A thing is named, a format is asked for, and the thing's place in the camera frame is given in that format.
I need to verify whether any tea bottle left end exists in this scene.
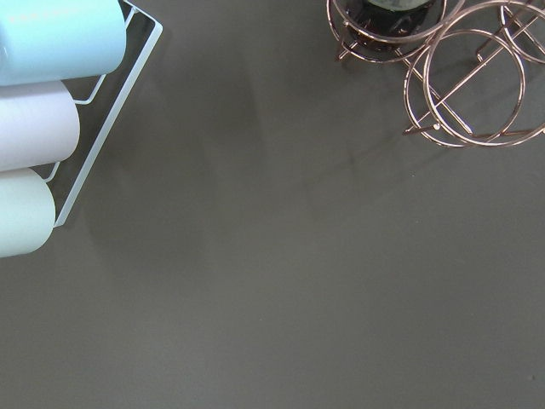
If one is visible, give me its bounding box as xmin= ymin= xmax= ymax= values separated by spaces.
xmin=345 ymin=1 xmax=435 ymax=37

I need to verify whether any white cup rack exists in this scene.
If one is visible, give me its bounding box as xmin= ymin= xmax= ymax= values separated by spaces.
xmin=38 ymin=1 xmax=163 ymax=227

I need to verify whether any white cup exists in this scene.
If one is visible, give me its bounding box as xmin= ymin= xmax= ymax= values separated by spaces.
xmin=1 ymin=168 xmax=55 ymax=257

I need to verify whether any pink cup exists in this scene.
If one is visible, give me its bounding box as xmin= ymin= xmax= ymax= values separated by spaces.
xmin=1 ymin=81 xmax=80 ymax=171

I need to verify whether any blue cup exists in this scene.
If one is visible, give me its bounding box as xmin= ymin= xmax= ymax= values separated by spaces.
xmin=1 ymin=1 xmax=126 ymax=86

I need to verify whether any copper wire bottle rack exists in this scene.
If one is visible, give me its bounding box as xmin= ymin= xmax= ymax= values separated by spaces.
xmin=325 ymin=1 xmax=544 ymax=148

